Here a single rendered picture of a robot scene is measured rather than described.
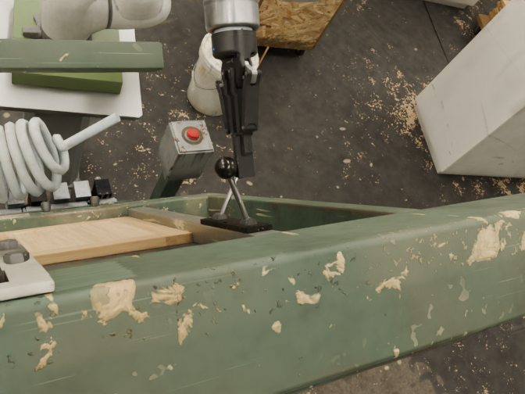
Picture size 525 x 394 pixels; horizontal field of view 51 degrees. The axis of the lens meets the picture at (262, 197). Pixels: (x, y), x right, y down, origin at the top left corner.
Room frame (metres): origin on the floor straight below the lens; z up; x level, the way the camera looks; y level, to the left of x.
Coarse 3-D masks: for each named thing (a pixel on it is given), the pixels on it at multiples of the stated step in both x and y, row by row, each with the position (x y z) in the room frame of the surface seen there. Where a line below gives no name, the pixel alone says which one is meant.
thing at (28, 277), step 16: (16, 240) 0.15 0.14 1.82; (0, 256) 0.12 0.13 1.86; (16, 256) 0.12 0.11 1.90; (32, 256) 0.13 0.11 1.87; (16, 272) 0.10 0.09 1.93; (32, 272) 0.11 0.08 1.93; (0, 288) 0.08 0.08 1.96; (16, 288) 0.09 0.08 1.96; (32, 288) 0.09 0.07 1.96; (48, 288) 0.10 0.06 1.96
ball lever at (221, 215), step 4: (236, 180) 0.63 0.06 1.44; (236, 184) 0.62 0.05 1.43; (228, 192) 0.60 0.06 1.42; (232, 192) 0.61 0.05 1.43; (228, 196) 0.60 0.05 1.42; (224, 200) 0.59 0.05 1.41; (228, 200) 0.59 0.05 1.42; (224, 204) 0.58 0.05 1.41; (224, 208) 0.58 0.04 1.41; (220, 212) 0.57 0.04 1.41; (224, 212) 0.57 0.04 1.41; (212, 216) 0.56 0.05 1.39; (216, 216) 0.56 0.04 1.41; (220, 216) 0.56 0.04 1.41; (224, 216) 0.56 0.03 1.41
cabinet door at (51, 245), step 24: (0, 240) 0.38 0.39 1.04; (24, 240) 0.41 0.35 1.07; (48, 240) 0.42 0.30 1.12; (72, 240) 0.44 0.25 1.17; (96, 240) 0.45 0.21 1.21; (120, 240) 0.46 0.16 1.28; (144, 240) 0.47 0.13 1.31; (168, 240) 0.51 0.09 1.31; (192, 240) 0.54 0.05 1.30; (48, 264) 0.32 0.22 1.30
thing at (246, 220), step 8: (216, 160) 0.55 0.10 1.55; (224, 160) 0.55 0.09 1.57; (232, 160) 0.56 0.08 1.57; (216, 168) 0.53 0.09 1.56; (224, 168) 0.54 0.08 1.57; (232, 168) 0.55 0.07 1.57; (224, 176) 0.53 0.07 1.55; (232, 176) 0.54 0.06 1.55; (232, 184) 0.54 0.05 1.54; (240, 200) 0.53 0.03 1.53; (240, 208) 0.53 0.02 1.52; (248, 224) 0.52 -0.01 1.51
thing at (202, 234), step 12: (132, 216) 0.69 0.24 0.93; (144, 216) 0.66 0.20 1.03; (156, 216) 0.63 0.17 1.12; (168, 216) 0.62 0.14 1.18; (180, 216) 0.62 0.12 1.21; (192, 216) 0.63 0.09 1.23; (180, 228) 0.57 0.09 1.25; (192, 228) 0.55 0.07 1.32; (204, 228) 0.54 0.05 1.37; (216, 228) 0.52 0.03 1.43; (204, 240) 0.53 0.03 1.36; (216, 240) 0.51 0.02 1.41
